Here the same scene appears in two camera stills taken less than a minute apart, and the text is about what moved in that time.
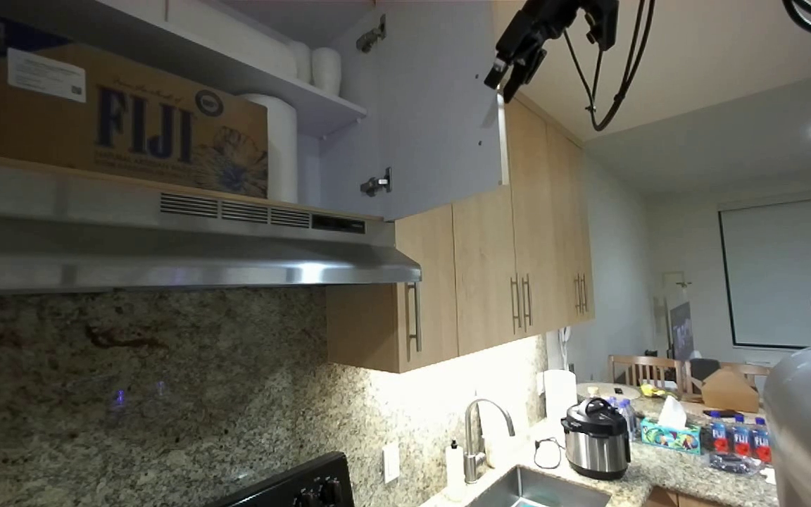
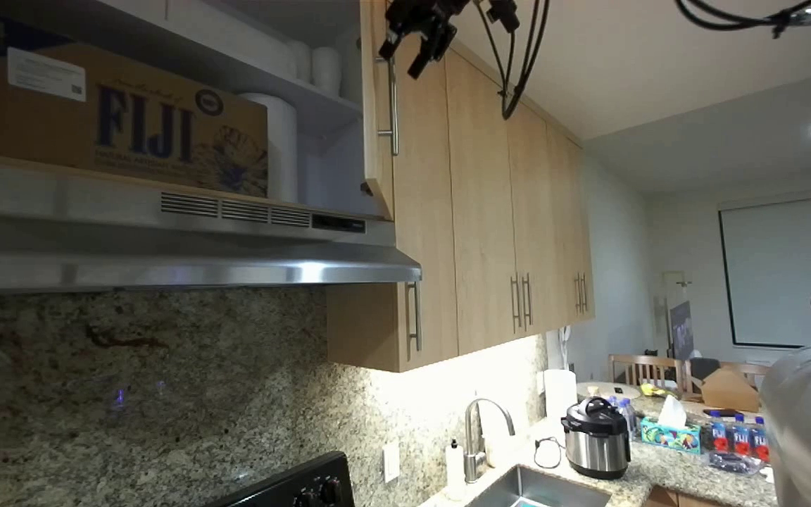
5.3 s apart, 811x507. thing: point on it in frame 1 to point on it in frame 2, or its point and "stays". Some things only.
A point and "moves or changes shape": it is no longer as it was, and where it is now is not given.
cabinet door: (419, 69) moves or changes shape
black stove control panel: (322, 483) stays
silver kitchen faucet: (477, 464) stays
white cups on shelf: (291, 59) stays
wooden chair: (643, 369) stays
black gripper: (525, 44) to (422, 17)
